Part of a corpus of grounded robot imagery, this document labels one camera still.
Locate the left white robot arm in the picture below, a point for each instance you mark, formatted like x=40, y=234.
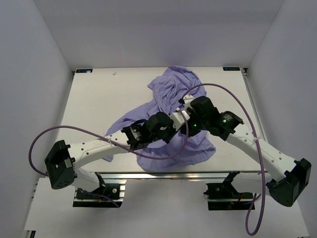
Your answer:
x=65, y=161

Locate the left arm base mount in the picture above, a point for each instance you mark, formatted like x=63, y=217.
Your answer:
x=109, y=195

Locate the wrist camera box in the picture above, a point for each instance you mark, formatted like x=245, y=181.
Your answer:
x=186, y=100
x=180, y=117

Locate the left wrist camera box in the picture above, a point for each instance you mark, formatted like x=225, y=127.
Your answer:
x=180, y=117

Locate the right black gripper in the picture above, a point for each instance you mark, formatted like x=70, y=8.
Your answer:
x=192, y=133

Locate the left blue table label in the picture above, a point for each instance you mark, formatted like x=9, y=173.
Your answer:
x=84, y=71

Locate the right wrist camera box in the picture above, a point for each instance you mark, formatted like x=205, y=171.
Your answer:
x=186, y=100

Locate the blue table label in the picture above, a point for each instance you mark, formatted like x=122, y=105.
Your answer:
x=84, y=71
x=231, y=68

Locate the purple jacket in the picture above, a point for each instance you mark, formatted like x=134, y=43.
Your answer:
x=180, y=152

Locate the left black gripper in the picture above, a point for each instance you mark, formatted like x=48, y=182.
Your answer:
x=173, y=133

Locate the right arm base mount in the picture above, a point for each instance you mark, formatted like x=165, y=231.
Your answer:
x=224, y=197

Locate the right blue table label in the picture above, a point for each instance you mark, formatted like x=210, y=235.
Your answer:
x=231, y=68

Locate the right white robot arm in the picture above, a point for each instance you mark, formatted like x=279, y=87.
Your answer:
x=285, y=177

